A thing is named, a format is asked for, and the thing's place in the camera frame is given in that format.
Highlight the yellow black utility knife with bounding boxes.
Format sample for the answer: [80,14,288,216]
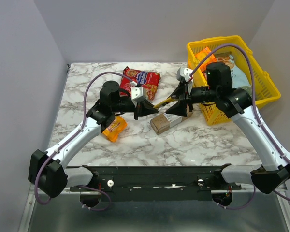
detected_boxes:
[153,96,178,109]

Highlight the green melon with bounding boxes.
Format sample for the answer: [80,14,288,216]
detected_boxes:
[240,86,257,100]

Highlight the yellow corn snack bag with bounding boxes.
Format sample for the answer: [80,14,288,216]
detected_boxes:
[102,116,127,143]

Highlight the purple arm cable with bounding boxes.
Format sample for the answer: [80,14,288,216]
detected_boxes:
[189,43,290,210]
[33,71,139,211]

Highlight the red candy bag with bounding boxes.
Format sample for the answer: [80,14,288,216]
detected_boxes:
[123,66,161,101]

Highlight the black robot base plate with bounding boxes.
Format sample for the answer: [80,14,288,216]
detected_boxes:
[69,164,242,203]

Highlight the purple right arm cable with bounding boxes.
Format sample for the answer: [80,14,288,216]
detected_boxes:
[189,43,290,210]

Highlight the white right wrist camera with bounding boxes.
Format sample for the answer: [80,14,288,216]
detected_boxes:
[176,67,193,83]

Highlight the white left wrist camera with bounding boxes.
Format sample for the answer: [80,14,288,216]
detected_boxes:
[131,87,146,102]

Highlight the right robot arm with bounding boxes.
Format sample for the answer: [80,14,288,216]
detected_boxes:
[166,62,290,194]

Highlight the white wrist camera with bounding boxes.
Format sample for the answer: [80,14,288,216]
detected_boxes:
[131,87,146,102]
[176,67,193,83]

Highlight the light blue chips bag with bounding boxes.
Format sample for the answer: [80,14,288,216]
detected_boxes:
[215,52,251,89]

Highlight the aluminium frame rail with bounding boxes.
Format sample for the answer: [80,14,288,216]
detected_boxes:
[19,185,290,232]

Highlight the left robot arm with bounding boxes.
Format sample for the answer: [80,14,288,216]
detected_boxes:
[28,81,158,198]

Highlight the yellow plastic basket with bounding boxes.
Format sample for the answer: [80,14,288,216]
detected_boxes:
[187,35,281,125]

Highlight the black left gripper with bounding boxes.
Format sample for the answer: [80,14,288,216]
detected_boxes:
[112,98,159,120]

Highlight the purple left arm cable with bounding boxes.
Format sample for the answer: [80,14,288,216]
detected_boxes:
[33,71,139,211]

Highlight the brown cardboard express box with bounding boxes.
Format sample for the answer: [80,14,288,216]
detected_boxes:
[150,110,194,135]

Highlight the orange snack box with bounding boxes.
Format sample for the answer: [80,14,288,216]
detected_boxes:
[194,46,218,72]

